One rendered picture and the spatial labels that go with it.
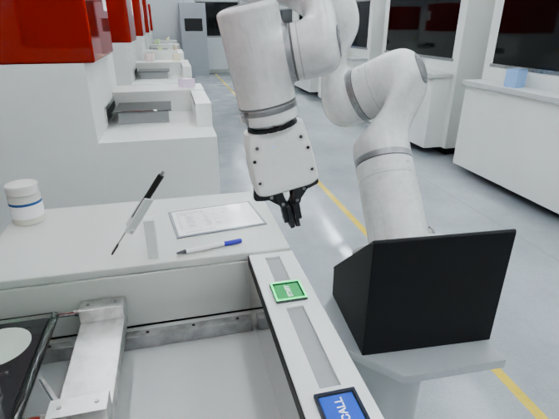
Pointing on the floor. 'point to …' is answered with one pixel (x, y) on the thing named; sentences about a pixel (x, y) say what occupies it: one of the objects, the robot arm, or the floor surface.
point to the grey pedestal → (411, 367)
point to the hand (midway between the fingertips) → (291, 213)
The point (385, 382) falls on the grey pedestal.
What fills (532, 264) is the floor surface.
